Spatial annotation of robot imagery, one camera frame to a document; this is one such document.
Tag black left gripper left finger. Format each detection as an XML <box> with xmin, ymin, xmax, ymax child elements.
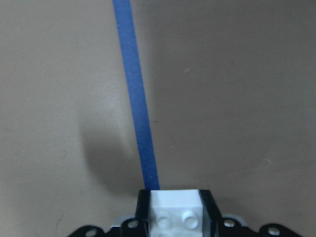
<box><xmin>68</xmin><ymin>190</ymin><xmax>151</xmax><ymax>237</ymax></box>

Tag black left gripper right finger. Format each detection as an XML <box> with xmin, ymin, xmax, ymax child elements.
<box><xmin>199</xmin><ymin>190</ymin><xmax>300</xmax><ymax>237</ymax></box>

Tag white block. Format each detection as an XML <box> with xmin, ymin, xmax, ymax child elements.
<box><xmin>149</xmin><ymin>190</ymin><xmax>203</xmax><ymax>237</ymax></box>

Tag brown paper table cover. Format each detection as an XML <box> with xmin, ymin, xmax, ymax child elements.
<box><xmin>0</xmin><ymin>0</ymin><xmax>316</xmax><ymax>237</ymax></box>

